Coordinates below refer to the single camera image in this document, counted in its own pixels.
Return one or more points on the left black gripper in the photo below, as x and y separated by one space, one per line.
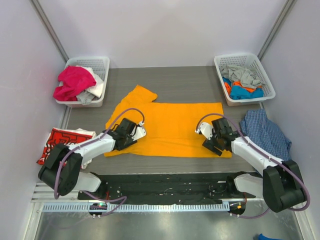
128 139

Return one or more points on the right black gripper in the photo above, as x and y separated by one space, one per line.
213 144

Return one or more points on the orange yellow t shirt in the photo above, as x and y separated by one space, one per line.
170 127

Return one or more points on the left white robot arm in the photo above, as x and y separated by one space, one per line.
62 169

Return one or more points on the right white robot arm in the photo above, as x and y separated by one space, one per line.
279 183

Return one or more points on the blue checkered shirt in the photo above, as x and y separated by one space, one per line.
266 134

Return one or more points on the blue t shirt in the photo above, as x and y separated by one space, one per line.
238 93

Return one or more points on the orange garment in basket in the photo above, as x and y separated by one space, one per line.
229 86

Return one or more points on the white grey garment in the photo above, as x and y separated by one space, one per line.
86 96

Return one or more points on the red white printed t shirt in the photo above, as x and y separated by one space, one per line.
67 137

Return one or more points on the grey t shirt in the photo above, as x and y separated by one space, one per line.
248 77

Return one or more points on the pink t shirt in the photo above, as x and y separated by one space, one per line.
75 80

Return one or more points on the left white plastic basket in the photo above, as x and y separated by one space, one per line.
100 67

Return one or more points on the white plastic basket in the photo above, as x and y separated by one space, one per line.
100 67
245 60

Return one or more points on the right white plastic basket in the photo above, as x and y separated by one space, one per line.
245 60

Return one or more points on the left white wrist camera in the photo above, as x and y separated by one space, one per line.
139 131

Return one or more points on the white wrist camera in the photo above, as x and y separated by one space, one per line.
139 131
206 130

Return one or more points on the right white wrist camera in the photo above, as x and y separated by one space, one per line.
206 130

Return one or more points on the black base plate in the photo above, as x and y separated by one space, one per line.
168 189

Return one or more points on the white slotted cable duct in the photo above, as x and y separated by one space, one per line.
94 207

